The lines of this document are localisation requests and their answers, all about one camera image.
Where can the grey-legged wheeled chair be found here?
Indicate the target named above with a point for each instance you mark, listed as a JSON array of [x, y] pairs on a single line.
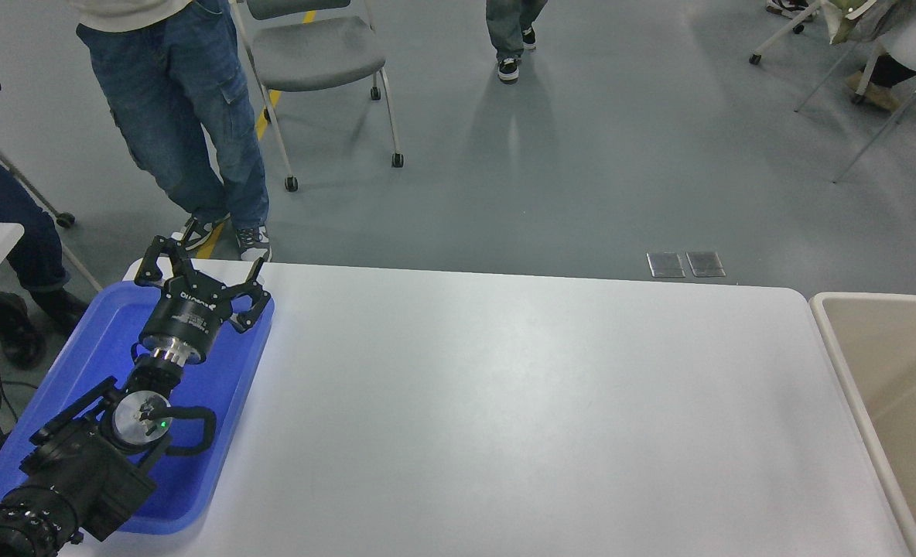
[[858, 98]]

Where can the pale cloth bundle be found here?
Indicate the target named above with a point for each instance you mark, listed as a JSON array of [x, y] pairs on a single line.
[[841, 19]]

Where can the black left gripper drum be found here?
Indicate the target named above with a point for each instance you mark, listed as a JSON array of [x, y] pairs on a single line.
[[186, 316]]

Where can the grey padded wheeled chair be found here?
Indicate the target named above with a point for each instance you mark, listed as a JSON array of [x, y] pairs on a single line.
[[311, 54]]

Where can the blue plastic tray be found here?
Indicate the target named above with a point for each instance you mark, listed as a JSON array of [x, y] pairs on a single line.
[[79, 363]]

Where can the metal floor plate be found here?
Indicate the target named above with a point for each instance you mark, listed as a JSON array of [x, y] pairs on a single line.
[[706, 264], [665, 265]]

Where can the large pale bin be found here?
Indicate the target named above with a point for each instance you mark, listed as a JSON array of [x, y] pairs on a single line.
[[876, 371]]

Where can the white-legged wheeled chair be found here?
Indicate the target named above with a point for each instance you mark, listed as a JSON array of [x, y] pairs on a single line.
[[66, 219], [755, 58]]

